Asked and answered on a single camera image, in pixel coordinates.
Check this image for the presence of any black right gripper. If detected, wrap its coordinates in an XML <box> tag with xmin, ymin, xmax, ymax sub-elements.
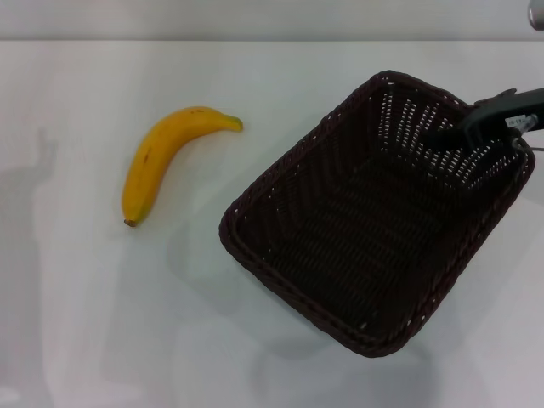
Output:
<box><xmin>420</xmin><ymin>87</ymin><xmax>544</xmax><ymax>150</ymax></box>

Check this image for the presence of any black wicker basket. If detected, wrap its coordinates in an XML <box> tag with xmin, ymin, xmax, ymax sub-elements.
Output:
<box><xmin>218</xmin><ymin>70</ymin><xmax>537</xmax><ymax>360</ymax></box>

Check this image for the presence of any yellow banana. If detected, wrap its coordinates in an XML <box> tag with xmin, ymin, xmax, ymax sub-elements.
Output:
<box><xmin>122</xmin><ymin>105</ymin><xmax>245</xmax><ymax>228</ymax></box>

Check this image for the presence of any grey right gripper cable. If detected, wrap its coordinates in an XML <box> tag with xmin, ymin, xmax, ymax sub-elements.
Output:
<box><xmin>511</xmin><ymin>134</ymin><xmax>544</xmax><ymax>154</ymax></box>

